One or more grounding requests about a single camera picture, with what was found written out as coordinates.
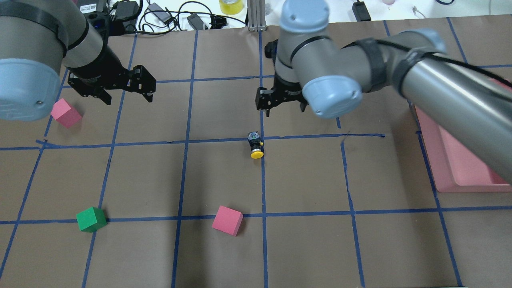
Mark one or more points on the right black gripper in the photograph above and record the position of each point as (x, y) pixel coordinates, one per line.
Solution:
(286, 87)

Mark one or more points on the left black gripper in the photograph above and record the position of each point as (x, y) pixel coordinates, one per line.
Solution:
(101, 65)

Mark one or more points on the yellow push button switch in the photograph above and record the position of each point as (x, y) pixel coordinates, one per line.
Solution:
(256, 145)

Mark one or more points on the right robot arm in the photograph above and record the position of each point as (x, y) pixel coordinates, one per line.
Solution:
(471, 103)

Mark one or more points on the pink cube far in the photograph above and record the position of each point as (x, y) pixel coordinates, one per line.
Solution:
(65, 114)

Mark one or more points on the pink cube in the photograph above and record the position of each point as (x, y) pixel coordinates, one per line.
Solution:
(65, 114)
(227, 220)

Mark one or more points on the yellow tape roll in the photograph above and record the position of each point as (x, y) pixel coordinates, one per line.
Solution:
(231, 7)

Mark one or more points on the black power adapter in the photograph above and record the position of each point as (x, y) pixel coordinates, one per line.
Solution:
(360, 11)

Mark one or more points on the pink cube centre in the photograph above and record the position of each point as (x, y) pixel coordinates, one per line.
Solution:
(227, 220)

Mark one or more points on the green cube near base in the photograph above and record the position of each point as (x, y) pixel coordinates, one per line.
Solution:
(91, 219)

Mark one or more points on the pink plastic bin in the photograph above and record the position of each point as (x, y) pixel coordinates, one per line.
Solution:
(454, 167)

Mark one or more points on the aluminium profile post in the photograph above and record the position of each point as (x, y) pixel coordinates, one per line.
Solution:
(256, 17)

